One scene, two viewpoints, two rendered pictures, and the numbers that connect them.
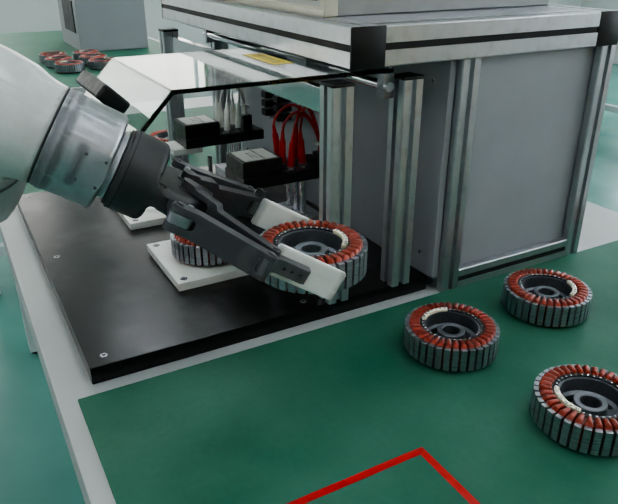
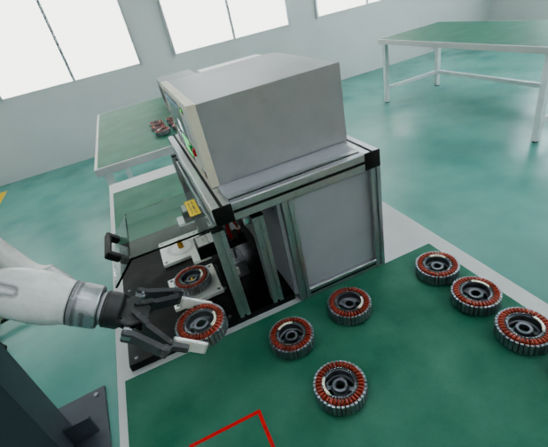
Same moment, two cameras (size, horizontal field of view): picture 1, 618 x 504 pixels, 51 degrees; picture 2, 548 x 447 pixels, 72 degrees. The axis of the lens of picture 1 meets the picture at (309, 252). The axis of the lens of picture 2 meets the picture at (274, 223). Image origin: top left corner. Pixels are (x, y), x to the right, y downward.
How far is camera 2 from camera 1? 0.46 m
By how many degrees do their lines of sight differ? 14
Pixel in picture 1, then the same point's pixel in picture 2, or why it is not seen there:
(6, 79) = (43, 296)
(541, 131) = (344, 215)
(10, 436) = not seen: hidden behind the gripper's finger
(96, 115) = (85, 298)
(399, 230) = (270, 279)
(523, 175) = (339, 238)
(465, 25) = (277, 189)
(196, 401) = (171, 381)
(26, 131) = (56, 314)
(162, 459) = (151, 417)
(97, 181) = (91, 324)
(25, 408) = not seen: hidden behind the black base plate
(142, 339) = not seen: hidden behind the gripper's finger
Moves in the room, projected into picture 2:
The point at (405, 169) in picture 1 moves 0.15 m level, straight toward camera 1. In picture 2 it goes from (265, 254) to (246, 296)
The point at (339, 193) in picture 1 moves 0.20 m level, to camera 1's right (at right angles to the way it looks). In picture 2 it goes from (231, 272) to (310, 266)
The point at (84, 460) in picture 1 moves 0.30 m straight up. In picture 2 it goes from (121, 417) to (56, 327)
